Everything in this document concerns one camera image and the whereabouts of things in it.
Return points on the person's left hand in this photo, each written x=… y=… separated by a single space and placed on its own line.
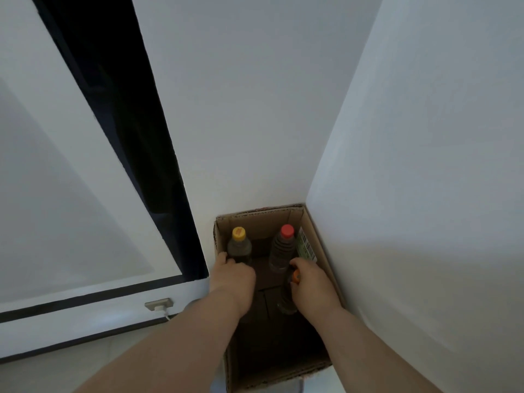
x=233 y=284

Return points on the person's right hand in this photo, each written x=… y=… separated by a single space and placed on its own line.
x=313 y=288

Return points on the person's left fingers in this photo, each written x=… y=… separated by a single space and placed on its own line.
x=223 y=259

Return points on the person's right fingers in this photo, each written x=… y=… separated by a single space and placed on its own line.
x=302 y=263

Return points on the yellow cap dark bottle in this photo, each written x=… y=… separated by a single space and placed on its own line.
x=239 y=247

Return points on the orange cap clear bottle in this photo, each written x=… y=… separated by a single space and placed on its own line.
x=286 y=300

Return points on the person's left forearm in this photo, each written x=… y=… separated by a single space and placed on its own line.
x=172 y=351

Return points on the person's right forearm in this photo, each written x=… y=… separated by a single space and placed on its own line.
x=368 y=356

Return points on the red cap clear bottle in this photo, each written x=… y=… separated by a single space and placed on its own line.
x=282 y=249

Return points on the brown cardboard box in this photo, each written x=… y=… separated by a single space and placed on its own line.
x=270 y=351

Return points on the white door panel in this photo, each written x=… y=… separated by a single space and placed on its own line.
x=61 y=180

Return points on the white wall socket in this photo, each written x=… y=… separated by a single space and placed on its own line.
x=157 y=304

